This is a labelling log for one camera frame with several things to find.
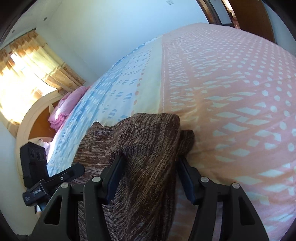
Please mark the folded pink quilt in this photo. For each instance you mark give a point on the folded pink quilt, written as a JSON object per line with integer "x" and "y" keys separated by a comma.
{"x": 65, "y": 107}

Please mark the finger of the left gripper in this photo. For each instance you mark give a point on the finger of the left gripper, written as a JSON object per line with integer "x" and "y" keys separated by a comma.
{"x": 67, "y": 175}

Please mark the yellow patterned curtain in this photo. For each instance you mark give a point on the yellow patterned curtain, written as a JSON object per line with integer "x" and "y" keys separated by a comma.
{"x": 30, "y": 69}

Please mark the cream wooden headboard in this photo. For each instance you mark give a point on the cream wooden headboard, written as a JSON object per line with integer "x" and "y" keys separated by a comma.
{"x": 35, "y": 125}

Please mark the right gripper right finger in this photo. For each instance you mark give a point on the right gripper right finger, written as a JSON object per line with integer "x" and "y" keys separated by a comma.
{"x": 227, "y": 204}

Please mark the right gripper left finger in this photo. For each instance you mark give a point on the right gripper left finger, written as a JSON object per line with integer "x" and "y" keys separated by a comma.
{"x": 59, "y": 220}

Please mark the dark doorframe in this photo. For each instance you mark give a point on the dark doorframe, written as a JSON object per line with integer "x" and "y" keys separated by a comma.
{"x": 219, "y": 12}

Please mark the brown wooden door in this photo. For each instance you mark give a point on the brown wooden door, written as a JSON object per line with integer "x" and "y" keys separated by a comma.
{"x": 252, "y": 17}

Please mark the brown knit sweater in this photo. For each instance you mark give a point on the brown knit sweater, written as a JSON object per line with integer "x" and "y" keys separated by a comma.
{"x": 145, "y": 201}

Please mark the blue pink polka-dot bedsheet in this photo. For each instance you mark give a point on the blue pink polka-dot bedsheet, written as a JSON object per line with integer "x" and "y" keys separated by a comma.
{"x": 234, "y": 89}

